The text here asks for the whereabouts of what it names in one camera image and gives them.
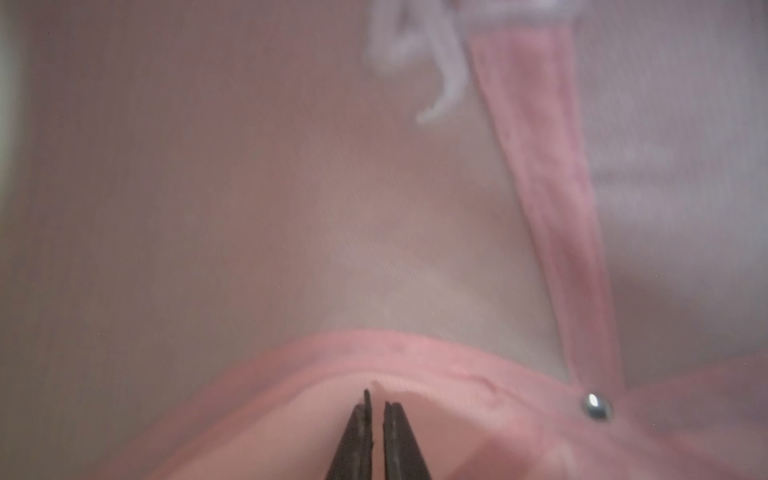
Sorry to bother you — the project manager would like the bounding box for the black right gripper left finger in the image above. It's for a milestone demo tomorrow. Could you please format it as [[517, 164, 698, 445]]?
[[325, 389, 374, 480]]

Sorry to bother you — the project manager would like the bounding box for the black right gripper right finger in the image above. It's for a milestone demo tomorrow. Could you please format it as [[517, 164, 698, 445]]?
[[383, 402, 432, 480]]

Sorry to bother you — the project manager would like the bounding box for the pink baseball cap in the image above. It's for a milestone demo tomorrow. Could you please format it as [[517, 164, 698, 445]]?
[[1, 1, 767, 479]]

